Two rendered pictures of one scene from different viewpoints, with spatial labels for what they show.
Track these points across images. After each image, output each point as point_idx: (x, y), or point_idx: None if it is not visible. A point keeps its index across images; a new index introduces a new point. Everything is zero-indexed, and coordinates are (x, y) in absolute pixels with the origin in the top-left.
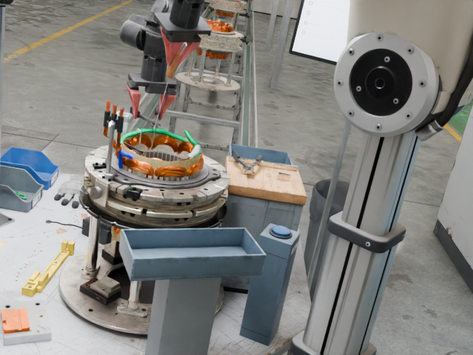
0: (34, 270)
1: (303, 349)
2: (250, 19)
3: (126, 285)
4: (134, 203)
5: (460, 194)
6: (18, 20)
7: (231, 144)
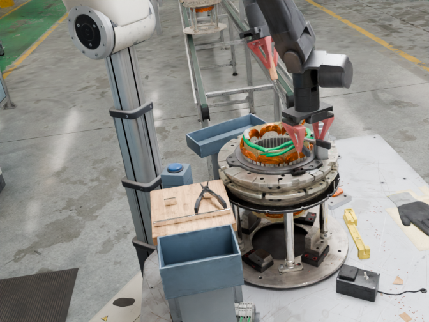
0: (366, 232)
1: (163, 167)
2: None
3: (294, 242)
4: None
5: None
6: None
7: (237, 253)
